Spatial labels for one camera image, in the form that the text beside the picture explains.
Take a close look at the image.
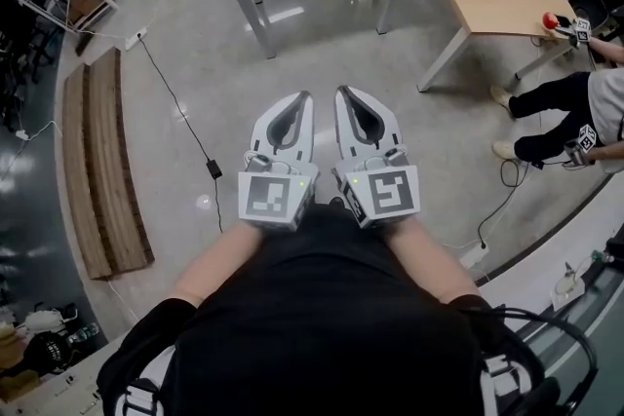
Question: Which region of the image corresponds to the black harness cable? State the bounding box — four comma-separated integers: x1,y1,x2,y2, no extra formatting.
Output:
480,304,600,416

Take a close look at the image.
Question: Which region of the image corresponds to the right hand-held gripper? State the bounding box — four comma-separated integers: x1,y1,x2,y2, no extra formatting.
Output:
331,85,421,228

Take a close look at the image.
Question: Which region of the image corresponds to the clear water bottle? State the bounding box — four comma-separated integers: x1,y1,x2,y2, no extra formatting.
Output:
67,321,101,347

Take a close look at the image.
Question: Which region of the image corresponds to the person's right forearm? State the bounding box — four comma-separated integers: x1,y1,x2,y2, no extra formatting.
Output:
383,213,482,307

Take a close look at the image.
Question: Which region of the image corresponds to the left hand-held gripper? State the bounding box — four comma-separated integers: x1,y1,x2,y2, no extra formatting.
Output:
237,91,321,233

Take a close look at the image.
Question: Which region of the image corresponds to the black power cable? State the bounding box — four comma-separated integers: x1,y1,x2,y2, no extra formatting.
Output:
476,158,533,249
138,36,224,234

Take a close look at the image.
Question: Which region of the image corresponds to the white harness strap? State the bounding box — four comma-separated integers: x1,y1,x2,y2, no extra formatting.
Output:
479,353,533,416
112,345,175,416

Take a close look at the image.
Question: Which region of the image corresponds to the person's black shirt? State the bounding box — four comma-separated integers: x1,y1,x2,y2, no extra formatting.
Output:
96,197,542,416

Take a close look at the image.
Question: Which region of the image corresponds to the black printed bag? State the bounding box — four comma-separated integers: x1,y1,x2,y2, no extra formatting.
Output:
23,330,74,376

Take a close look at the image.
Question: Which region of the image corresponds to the person's left forearm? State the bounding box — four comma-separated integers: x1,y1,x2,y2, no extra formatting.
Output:
168,219,265,309

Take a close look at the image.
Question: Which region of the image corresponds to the another person's forearm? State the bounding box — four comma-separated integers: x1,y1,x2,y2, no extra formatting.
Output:
588,35,624,68

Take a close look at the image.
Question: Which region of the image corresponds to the stack of wooden planks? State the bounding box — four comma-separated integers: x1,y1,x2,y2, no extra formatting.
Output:
60,46,156,281

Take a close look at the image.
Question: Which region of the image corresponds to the white power strip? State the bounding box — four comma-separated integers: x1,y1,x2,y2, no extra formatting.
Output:
124,27,149,52
457,241,490,269

